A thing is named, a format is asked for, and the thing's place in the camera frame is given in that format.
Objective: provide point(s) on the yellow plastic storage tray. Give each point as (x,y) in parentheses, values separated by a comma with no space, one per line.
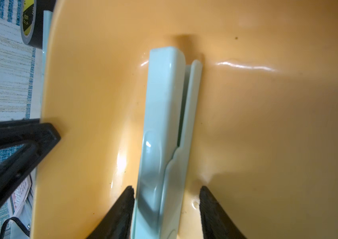
(265,139)

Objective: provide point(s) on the black yellow tape roll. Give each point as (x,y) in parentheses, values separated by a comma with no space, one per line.
(32,20)

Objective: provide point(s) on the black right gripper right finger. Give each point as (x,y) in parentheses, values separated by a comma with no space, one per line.
(216,224)

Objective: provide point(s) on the pink calculator device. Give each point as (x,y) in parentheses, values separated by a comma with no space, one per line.
(17,199)

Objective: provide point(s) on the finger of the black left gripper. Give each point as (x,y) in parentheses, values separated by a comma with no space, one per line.
(36,140)

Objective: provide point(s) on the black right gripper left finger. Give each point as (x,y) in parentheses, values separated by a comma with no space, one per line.
(117,222)

